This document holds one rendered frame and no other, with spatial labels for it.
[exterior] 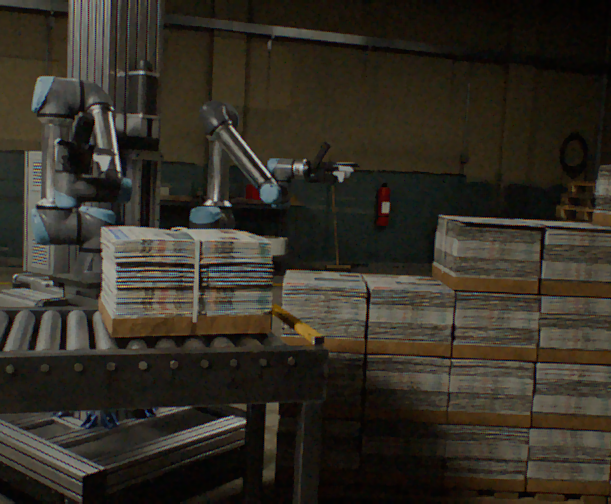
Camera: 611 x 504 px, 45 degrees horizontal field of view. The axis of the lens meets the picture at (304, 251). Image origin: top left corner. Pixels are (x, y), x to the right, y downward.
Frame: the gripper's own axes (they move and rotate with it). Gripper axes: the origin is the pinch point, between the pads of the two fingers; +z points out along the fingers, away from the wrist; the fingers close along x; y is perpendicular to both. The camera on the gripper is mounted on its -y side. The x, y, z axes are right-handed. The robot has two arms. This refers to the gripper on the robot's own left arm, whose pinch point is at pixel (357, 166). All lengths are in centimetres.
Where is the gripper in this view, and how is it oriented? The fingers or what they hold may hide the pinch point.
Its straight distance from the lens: 286.1
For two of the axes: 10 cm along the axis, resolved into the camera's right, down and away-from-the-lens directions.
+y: -0.2, 9.7, 2.3
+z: 9.7, 0.7, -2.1
